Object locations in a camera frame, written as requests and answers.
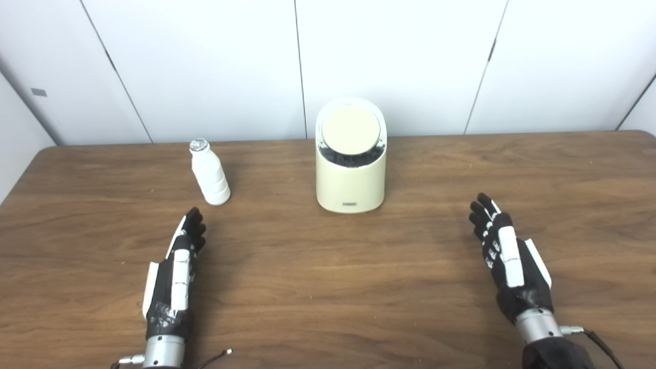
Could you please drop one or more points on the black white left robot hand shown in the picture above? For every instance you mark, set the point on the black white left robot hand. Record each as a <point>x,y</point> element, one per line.
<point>179,277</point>

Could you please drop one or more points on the black trash bag liner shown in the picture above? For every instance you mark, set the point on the black trash bag liner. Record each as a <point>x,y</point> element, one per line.
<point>353,160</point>

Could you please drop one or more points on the round cream bin lid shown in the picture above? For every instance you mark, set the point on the round cream bin lid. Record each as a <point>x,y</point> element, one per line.
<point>351,129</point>

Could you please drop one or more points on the cream-colored desktop trash bin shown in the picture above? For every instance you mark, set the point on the cream-colored desktop trash bin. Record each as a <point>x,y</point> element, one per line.
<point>351,187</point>

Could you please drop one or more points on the grey wall label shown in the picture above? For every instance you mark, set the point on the grey wall label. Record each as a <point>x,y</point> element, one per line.
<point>39,92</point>

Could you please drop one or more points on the small white plastic bottle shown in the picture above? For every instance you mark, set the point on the small white plastic bottle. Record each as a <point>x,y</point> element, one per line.
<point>211,177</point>

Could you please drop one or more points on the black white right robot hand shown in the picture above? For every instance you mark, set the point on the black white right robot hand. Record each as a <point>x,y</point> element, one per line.
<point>512,266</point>

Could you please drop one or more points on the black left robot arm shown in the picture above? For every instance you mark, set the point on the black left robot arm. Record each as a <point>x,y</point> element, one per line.
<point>164,352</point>

